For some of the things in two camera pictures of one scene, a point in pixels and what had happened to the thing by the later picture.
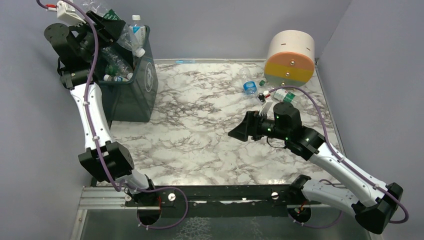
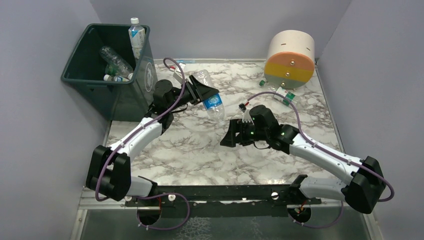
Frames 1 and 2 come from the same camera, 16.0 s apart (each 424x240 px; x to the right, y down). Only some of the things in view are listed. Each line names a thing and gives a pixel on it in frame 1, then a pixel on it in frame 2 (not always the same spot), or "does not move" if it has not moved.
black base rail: [221, 201] does not move
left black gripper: [100, 25] → [192, 89]
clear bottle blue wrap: [250, 85] → [214, 105]
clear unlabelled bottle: [120, 65] does not move
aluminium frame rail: [103, 198] does not move
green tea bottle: [111, 69] does not move
